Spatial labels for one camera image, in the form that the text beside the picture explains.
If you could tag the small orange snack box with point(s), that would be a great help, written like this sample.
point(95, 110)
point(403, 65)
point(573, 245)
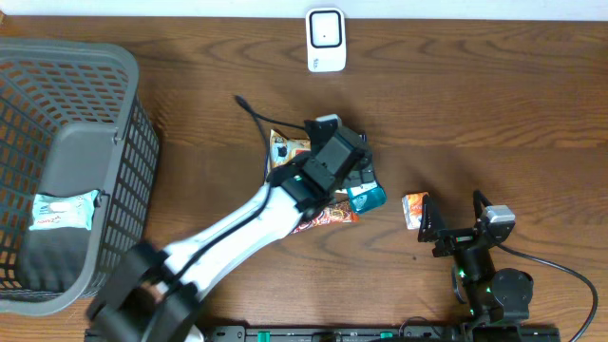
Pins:
point(413, 209)

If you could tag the teal mouthwash bottle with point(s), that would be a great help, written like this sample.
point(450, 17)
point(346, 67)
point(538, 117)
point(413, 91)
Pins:
point(366, 197)

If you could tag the white barcode scanner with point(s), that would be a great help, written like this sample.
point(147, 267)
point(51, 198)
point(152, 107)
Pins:
point(326, 40)

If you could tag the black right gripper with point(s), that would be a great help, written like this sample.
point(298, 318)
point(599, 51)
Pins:
point(456, 239)

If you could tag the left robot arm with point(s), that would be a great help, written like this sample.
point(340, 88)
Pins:
point(156, 294)

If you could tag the grey plastic shopping basket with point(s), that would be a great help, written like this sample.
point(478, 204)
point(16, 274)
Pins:
point(71, 123)

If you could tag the red chocolate bar wrapper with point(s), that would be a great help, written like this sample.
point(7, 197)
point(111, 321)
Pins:
point(340, 212)

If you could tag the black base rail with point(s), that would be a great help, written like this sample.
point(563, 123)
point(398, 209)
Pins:
point(415, 329)

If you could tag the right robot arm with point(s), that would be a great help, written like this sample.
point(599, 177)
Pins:
point(494, 296)

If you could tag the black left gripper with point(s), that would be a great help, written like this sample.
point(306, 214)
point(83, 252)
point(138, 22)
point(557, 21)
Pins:
point(312, 157)

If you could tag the light green tissue pack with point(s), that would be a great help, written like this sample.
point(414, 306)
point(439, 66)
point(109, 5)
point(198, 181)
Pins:
point(49, 212)

